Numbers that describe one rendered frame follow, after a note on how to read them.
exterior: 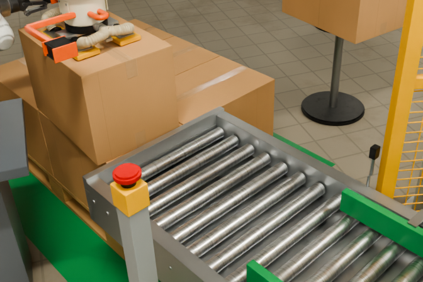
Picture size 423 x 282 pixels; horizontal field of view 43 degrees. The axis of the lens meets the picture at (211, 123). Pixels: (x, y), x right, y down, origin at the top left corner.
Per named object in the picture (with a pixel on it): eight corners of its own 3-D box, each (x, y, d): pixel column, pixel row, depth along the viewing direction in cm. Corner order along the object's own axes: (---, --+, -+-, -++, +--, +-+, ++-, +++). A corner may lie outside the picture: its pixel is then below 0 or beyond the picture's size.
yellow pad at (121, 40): (141, 39, 217) (140, 28, 215) (120, 46, 212) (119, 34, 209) (98, 17, 240) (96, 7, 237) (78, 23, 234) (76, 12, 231)
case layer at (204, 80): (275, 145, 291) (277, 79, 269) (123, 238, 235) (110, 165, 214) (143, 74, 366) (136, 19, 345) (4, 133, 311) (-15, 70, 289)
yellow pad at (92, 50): (101, 53, 207) (99, 41, 204) (77, 61, 202) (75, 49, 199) (59, 29, 229) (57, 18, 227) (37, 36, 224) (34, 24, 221)
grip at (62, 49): (78, 55, 181) (76, 41, 178) (55, 63, 176) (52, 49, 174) (67, 48, 187) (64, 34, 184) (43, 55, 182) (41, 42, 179)
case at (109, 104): (179, 129, 234) (172, 45, 213) (97, 166, 214) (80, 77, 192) (111, 80, 274) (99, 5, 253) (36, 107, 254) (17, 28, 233)
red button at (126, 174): (148, 183, 131) (146, 170, 129) (124, 196, 127) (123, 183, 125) (131, 170, 136) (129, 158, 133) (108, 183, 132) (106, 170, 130)
